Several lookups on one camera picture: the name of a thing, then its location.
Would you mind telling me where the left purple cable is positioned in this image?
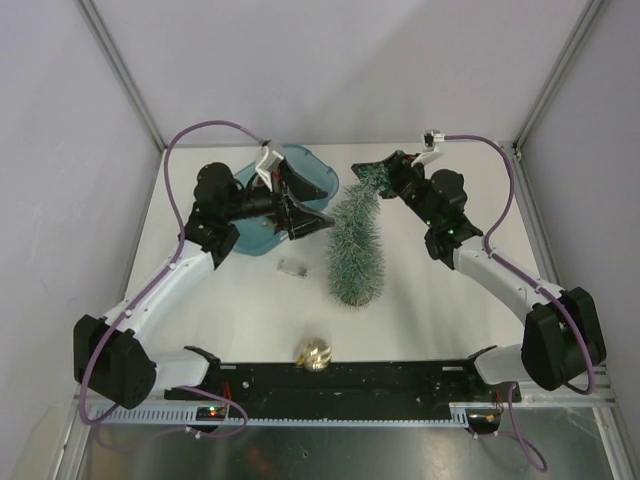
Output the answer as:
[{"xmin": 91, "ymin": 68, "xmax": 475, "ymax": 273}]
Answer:
[{"xmin": 79, "ymin": 119, "xmax": 271, "ymax": 451}]

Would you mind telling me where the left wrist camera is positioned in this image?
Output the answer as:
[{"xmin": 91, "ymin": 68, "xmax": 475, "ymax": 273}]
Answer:
[{"xmin": 254, "ymin": 140, "xmax": 285, "ymax": 191}]

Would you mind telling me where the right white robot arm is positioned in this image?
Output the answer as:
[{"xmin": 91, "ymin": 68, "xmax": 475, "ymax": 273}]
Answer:
[{"xmin": 351, "ymin": 150, "xmax": 606, "ymax": 401}]

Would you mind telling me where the small frosted christmas tree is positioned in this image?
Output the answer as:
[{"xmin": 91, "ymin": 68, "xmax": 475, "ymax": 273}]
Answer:
[{"xmin": 327, "ymin": 179, "xmax": 385, "ymax": 308}]

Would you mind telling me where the gold mirror ball ornament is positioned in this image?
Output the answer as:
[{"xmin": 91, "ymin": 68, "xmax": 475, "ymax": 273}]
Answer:
[{"xmin": 295, "ymin": 337, "xmax": 332, "ymax": 372}]

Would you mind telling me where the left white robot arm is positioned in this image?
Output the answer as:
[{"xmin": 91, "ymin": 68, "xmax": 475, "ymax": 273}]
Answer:
[{"xmin": 73, "ymin": 159, "xmax": 334, "ymax": 409}]

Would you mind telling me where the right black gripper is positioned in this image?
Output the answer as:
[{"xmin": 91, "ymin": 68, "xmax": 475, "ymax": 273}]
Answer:
[{"xmin": 352, "ymin": 151, "xmax": 440, "ymax": 228}]

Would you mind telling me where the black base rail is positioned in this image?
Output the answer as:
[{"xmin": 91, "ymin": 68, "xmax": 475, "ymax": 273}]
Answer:
[{"xmin": 164, "ymin": 359, "xmax": 524, "ymax": 424}]

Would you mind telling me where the white slotted cable duct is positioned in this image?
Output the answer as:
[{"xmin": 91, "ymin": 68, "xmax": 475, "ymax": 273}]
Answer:
[{"xmin": 102, "ymin": 402, "xmax": 469, "ymax": 428}]

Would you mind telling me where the teal plastic bin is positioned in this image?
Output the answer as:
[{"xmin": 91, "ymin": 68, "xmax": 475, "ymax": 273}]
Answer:
[{"xmin": 232, "ymin": 143, "xmax": 342, "ymax": 259}]

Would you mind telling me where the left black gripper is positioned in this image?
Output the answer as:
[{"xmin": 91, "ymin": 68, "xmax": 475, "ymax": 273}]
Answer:
[{"xmin": 222, "ymin": 160, "xmax": 333, "ymax": 240}]

